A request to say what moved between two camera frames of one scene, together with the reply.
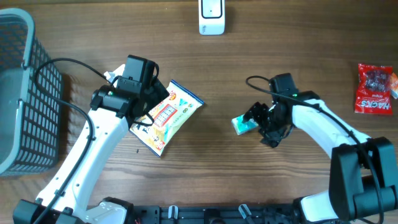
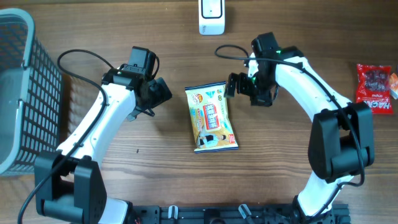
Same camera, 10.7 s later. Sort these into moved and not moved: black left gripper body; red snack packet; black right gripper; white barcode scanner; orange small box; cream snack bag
Moved: cream snack bag; black right gripper
Not moved: orange small box; white barcode scanner; red snack packet; black left gripper body
